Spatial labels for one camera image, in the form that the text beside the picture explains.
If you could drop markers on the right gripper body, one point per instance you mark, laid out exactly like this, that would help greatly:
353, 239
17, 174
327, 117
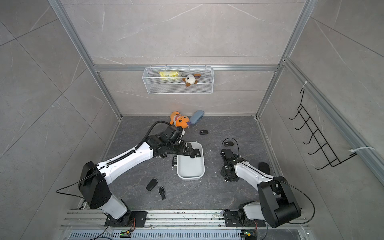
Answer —
224, 172

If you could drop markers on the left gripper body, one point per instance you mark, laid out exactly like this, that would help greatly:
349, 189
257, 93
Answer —
181, 149

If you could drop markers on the black key with buttons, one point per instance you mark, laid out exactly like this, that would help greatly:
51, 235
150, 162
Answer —
174, 161

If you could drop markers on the white storage box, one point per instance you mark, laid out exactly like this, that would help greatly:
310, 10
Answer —
191, 169

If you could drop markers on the large black key front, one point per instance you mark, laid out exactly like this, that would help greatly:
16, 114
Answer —
151, 185

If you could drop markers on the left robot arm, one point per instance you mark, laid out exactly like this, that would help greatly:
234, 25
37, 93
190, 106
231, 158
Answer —
95, 178

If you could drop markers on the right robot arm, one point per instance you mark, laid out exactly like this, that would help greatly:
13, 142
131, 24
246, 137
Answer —
277, 204

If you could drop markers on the black silver key front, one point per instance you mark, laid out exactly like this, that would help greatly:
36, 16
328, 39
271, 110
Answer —
162, 192

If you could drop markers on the orange plush toy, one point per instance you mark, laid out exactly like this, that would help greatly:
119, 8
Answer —
179, 120

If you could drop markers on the black oval object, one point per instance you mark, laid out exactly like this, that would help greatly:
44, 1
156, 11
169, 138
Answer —
264, 167

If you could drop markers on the blue grey pouch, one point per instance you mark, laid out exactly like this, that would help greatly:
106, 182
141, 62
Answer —
196, 117

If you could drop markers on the brown white plush dog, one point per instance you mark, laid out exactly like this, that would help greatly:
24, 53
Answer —
191, 79

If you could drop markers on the yellow item in basket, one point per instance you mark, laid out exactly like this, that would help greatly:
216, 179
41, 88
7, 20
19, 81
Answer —
170, 75

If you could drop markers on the white wire wall basket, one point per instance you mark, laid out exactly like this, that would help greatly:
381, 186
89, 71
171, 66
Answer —
155, 86

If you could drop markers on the black wall hook rack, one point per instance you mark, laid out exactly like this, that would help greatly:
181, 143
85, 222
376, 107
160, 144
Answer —
317, 137

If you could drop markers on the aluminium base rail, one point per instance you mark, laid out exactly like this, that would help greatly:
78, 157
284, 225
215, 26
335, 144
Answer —
173, 225

